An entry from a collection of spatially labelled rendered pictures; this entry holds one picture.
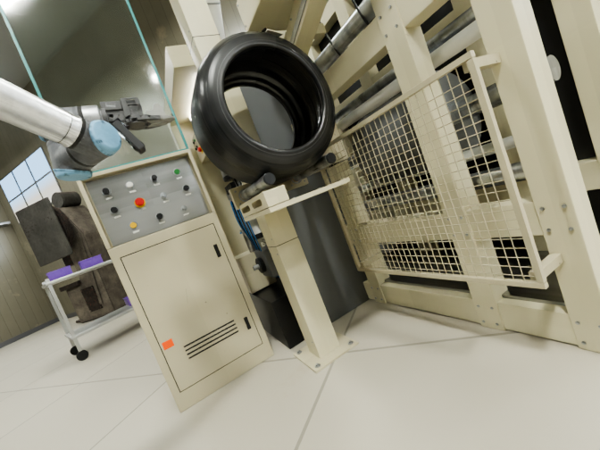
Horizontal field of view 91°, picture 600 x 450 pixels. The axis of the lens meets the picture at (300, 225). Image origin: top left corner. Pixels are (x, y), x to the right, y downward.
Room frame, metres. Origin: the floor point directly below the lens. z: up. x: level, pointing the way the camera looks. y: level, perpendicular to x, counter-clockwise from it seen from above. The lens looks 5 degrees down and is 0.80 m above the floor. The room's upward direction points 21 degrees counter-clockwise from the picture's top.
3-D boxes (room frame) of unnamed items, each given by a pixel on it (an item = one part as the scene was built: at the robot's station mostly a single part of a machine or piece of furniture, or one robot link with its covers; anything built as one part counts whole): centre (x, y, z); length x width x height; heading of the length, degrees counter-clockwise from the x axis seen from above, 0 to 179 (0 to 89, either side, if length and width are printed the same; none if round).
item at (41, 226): (6.16, 4.50, 1.33); 1.30 x 1.16 x 2.65; 65
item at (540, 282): (1.21, -0.41, 0.65); 0.90 x 0.02 x 0.70; 25
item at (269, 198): (1.22, 0.12, 0.83); 0.36 x 0.09 x 0.06; 25
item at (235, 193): (1.44, 0.06, 0.90); 0.40 x 0.03 x 0.10; 115
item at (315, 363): (1.51, 0.12, 0.01); 0.27 x 0.27 x 0.02; 25
